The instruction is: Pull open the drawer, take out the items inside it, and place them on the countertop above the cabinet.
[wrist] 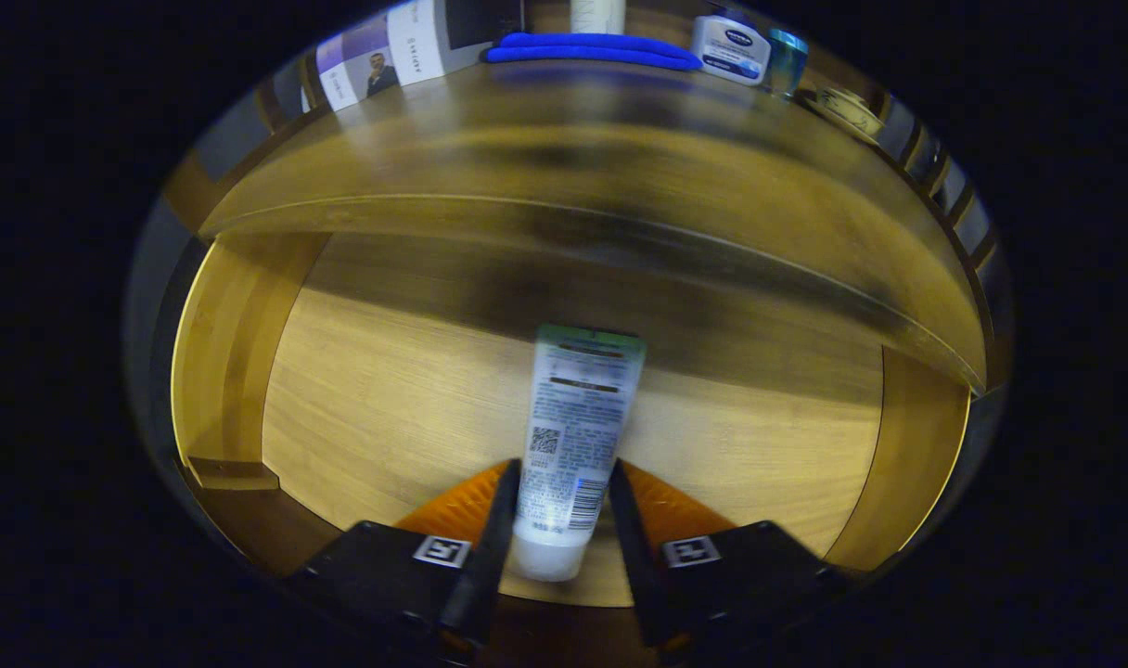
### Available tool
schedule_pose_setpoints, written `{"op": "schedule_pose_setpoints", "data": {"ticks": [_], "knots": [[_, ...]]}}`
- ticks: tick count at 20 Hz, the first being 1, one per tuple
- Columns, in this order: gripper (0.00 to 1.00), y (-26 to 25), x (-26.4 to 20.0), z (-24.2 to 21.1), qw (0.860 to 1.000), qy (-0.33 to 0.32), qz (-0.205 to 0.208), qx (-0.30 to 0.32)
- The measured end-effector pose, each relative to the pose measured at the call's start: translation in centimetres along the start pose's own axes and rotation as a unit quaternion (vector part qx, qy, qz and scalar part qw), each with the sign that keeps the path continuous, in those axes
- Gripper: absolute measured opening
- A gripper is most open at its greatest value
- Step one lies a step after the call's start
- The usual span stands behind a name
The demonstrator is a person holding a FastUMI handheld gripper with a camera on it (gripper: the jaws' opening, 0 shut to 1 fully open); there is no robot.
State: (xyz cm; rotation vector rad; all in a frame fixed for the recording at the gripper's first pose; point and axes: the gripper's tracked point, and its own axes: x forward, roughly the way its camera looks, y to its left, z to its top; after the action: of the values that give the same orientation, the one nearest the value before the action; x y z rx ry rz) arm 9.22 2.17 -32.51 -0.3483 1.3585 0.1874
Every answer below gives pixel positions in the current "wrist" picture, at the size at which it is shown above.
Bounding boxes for brown wooden countertop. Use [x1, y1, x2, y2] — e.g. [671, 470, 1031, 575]
[198, 60, 987, 391]

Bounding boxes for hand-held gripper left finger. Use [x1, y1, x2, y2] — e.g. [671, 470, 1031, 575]
[286, 457, 523, 664]

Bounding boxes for beige lidded tea cup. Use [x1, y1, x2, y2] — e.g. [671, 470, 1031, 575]
[801, 83, 885, 140]

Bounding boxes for white bottle with blue cap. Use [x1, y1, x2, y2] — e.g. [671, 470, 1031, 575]
[691, 9, 772, 86]

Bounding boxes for teal bottle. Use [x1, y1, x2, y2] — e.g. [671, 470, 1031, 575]
[766, 28, 811, 98]

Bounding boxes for brown wooden drawer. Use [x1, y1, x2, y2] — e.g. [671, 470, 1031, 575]
[170, 230, 973, 664]

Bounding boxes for white tube with green end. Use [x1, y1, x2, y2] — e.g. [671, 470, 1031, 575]
[510, 325, 648, 584]

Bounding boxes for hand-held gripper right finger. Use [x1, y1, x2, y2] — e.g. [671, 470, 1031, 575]
[609, 457, 848, 655]

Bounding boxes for purple book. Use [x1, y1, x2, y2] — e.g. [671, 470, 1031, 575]
[315, 14, 393, 112]

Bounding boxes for white pump bottle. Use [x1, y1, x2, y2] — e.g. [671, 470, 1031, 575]
[569, 0, 628, 35]

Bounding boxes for blue folded cloth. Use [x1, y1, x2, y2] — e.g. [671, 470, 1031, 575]
[482, 32, 704, 72]

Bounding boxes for white book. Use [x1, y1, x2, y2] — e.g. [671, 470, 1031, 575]
[386, 0, 528, 86]

